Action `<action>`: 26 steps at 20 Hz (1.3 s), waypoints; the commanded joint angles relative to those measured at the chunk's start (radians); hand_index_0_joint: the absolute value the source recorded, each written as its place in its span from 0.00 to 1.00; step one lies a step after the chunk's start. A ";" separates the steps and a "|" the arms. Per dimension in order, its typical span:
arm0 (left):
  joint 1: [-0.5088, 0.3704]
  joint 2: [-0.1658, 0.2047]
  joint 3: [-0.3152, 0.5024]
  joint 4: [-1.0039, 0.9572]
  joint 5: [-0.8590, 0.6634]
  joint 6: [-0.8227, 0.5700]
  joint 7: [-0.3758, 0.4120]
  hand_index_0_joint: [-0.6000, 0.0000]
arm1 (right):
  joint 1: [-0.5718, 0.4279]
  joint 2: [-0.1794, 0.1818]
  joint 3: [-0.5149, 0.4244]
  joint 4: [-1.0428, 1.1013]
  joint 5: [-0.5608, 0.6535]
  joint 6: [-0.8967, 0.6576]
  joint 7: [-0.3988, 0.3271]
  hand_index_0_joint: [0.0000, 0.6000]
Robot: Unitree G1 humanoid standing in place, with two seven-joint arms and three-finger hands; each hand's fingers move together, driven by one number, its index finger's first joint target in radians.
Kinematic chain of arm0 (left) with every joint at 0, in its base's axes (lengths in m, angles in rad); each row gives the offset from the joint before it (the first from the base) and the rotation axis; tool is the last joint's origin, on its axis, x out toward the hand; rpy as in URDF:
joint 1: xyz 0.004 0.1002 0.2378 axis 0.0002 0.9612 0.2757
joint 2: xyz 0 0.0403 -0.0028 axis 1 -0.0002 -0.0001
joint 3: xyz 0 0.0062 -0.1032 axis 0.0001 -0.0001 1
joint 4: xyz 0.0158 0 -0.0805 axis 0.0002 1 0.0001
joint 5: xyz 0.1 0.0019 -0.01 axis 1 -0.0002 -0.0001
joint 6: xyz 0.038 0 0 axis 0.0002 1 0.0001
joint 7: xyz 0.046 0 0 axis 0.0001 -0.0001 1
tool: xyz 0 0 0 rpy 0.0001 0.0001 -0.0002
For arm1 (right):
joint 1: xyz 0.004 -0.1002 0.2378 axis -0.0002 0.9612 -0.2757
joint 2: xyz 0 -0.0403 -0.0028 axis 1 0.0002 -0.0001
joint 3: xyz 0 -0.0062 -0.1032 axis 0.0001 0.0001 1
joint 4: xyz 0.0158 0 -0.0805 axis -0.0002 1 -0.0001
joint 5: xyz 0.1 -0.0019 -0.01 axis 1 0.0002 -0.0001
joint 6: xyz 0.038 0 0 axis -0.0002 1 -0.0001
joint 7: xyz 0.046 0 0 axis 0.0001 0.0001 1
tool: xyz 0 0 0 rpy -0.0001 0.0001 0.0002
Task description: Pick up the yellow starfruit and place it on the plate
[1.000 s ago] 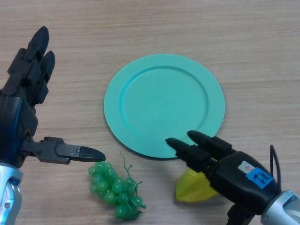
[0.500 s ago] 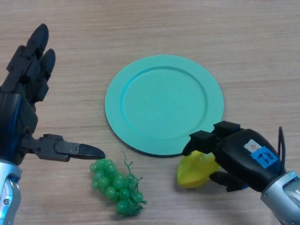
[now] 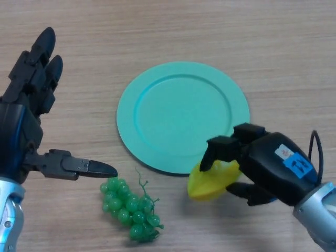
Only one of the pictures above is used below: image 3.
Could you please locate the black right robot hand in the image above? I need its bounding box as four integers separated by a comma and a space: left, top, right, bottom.
198, 122, 320, 207

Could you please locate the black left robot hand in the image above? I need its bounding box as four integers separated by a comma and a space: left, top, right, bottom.
0, 27, 118, 184

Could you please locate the yellow starfruit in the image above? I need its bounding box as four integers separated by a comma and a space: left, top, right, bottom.
186, 159, 242, 202

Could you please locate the teal round plate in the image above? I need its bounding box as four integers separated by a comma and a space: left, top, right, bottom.
116, 61, 250, 176

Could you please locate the green grape bunch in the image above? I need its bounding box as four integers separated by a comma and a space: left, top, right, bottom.
99, 167, 165, 244

